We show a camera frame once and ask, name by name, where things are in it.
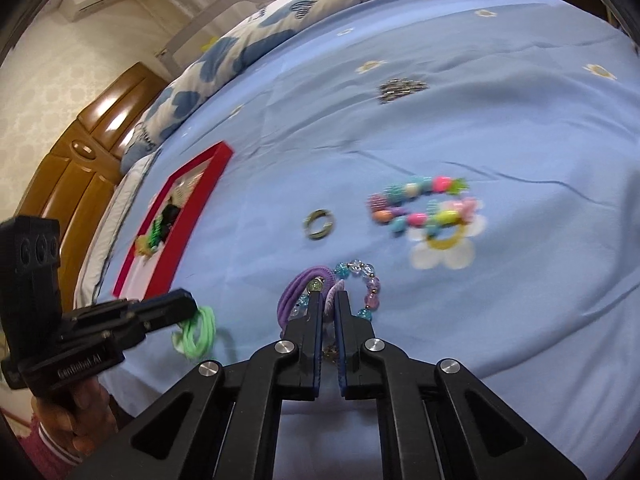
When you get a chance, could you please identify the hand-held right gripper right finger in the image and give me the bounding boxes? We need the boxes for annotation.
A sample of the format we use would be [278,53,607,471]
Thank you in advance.
[336,290,587,480]

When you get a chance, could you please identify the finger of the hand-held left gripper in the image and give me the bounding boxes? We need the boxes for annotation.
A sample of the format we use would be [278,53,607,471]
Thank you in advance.
[127,289,197,317]
[140,307,200,335]

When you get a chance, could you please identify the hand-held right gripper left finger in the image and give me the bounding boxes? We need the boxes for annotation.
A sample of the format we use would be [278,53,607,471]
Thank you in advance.
[70,291,322,480]

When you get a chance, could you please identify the green hair ties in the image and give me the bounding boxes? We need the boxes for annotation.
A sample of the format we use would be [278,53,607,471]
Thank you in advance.
[172,305,219,359]

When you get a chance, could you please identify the purple hair tie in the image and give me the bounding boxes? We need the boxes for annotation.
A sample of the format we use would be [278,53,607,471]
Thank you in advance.
[277,266,347,329]

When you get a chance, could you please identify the blue pink bead bracelet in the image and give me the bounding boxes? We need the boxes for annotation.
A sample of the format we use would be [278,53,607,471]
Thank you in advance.
[295,259,384,324]

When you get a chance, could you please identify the green braided bracelet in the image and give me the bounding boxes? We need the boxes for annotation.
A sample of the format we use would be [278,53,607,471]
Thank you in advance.
[145,212,171,251]

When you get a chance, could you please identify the red shallow box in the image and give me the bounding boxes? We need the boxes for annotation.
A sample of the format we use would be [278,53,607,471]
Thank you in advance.
[112,141,235,302]

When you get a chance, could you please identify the person's left forearm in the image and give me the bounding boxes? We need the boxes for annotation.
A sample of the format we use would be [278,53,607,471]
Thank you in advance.
[10,410,85,480]

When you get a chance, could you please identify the person's left hand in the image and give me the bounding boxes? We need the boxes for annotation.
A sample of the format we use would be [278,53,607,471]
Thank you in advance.
[30,381,119,459]

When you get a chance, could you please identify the grey white pillow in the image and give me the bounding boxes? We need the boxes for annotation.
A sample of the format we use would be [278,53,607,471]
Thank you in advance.
[75,152,162,312]

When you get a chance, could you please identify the wooden headboard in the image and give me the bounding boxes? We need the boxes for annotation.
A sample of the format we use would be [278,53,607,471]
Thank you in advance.
[15,62,169,282]

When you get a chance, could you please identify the blue floral bed sheet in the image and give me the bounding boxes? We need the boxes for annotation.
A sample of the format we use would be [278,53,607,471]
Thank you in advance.
[65,0,640,480]

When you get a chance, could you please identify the blue heart print quilt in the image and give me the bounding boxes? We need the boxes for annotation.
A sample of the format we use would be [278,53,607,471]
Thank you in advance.
[120,0,516,171]

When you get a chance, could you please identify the silver ring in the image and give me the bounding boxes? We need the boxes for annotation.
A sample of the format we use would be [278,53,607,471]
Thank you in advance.
[304,209,335,241]

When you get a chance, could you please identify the colourful bead bracelet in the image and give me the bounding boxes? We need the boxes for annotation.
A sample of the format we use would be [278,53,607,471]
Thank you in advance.
[367,175,474,237]

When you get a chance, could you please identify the silver chain necklace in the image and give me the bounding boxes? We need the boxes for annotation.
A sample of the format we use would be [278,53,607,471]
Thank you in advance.
[377,78,431,105]

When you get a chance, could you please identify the grey bed guard rail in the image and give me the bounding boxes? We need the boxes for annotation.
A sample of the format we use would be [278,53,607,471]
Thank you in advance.
[160,0,352,82]

